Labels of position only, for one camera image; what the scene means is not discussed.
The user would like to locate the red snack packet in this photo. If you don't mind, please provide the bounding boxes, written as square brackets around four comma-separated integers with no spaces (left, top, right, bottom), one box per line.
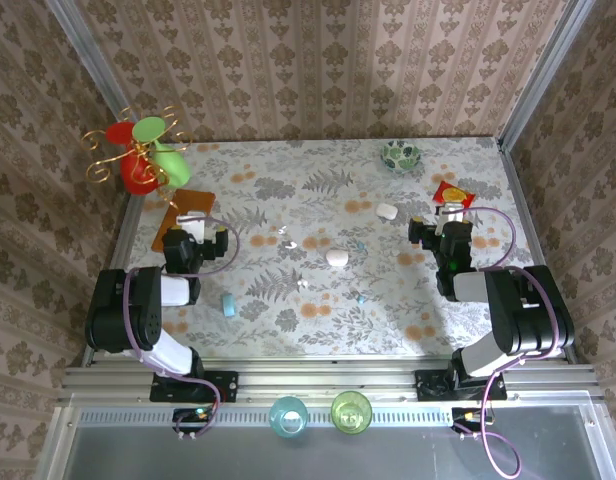
[432,180,476,216]

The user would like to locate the green plastic goblet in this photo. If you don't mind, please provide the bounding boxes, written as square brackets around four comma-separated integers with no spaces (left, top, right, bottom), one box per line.
[131,116,192,187]

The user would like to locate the red plastic goblet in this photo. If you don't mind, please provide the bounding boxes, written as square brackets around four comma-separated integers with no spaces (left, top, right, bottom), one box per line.
[105,122,162,196]

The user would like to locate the leaf pattern bowl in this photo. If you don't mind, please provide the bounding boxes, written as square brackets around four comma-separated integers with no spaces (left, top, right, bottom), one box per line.
[379,139,422,175]

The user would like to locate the floral patterned tablecloth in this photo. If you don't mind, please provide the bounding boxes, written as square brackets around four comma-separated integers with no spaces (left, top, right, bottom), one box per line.
[118,138,564,359]

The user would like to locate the small black control board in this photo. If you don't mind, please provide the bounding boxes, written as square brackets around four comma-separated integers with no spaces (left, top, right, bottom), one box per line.
[172,406,215,434]
[451,407,494,434]

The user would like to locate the teal drinking glass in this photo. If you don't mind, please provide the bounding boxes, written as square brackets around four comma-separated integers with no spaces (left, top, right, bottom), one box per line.
[267,395,310,440]

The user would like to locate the green drinking glass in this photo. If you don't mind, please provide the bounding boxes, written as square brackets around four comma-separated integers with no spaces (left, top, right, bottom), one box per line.
[330,390,374,437]

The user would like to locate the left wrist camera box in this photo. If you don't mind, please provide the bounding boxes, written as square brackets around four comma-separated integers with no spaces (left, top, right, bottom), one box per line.
[175,212,208,245]

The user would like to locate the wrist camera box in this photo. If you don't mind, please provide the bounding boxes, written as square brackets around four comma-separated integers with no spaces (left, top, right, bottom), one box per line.
[434,201,465,226]
[175,212,208,245]

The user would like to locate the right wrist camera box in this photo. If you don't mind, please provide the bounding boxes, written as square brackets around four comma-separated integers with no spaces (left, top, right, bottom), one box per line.
[434,201,465,226]

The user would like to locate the gold wire stand wooden base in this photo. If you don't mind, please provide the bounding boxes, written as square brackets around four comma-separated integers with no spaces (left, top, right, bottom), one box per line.
[80,104,217,256]

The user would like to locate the aluminium side rail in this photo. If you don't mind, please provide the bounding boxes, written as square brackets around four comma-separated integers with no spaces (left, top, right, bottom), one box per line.
[80,192,142,366]
[496,137,580,365]

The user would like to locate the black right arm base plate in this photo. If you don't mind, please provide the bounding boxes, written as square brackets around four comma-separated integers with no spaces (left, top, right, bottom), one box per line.
[415,367,508,403]

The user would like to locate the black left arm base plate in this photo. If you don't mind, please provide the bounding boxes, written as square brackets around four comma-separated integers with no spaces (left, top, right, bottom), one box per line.
[149,370,240,404]

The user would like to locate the aluminium cross rail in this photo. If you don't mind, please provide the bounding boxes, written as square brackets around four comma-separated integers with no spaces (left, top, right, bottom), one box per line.
[57,357,603,407]

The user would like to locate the aluminium frame post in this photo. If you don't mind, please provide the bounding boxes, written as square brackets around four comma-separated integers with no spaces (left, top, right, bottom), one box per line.
[42,0,135,124]
[496,0,597,147]

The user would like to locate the grey slotted cable duct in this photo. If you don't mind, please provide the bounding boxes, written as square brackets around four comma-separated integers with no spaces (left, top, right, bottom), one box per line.
[75,405,595,427]

